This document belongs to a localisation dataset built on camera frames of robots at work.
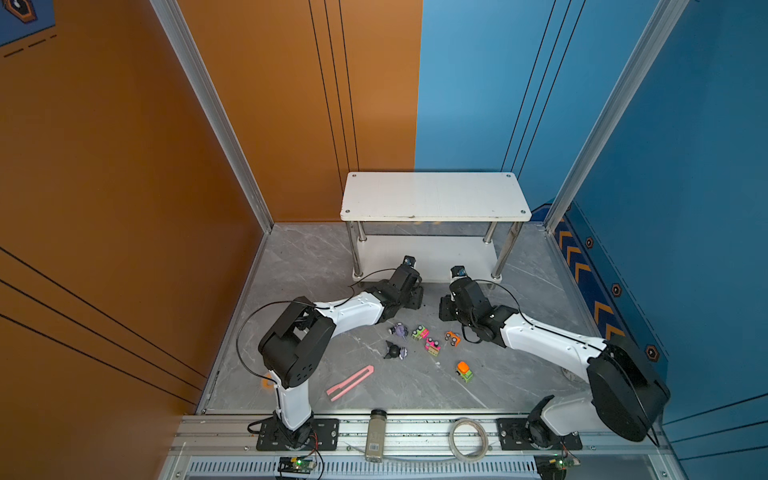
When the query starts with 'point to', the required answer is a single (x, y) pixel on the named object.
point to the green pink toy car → (420, 333)
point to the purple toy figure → (400, 330)
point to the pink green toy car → (432, 346)
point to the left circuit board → (296, 465)
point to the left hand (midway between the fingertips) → (415, 287)
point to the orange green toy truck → (464, 371)
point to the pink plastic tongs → (350, 382)
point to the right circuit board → (553, 466)
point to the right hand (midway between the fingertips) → (438, 301)
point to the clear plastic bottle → (375, 440)
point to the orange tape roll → (267, 382)
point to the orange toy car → (455, 339)
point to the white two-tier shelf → (443, 220)
